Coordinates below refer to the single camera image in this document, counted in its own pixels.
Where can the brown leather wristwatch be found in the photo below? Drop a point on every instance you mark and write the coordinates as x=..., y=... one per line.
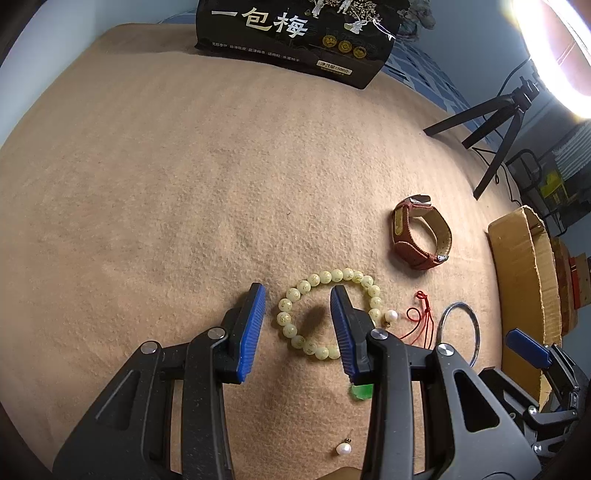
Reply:
x=427, y=240

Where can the cardboard box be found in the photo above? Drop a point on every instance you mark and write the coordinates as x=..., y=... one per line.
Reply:
x=526, y=277

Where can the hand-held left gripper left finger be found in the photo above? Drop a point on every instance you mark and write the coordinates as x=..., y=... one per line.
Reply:
x=251, y=332

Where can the black snack bag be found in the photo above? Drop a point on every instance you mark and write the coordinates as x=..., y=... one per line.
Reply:
x=295, y=37

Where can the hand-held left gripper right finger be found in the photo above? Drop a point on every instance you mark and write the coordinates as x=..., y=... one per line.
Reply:
x=342, y=332

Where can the white pearl earring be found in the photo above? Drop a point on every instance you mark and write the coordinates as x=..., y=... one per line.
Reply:
x=391, y=317
x=344, y=448

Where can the silver bangle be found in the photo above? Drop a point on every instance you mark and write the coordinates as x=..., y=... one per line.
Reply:
x=474, y=323

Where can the black metal chair frame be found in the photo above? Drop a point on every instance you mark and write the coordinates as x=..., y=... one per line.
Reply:
x=535, y=184

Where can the beige felt blanket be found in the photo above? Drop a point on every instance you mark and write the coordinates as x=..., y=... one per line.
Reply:
x=184, y=184

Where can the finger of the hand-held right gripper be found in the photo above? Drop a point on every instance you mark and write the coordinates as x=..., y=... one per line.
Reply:
x=510, y=392
x=526, y=346

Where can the black tripod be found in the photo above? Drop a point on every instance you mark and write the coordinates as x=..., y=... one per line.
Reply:
x=494, y=122

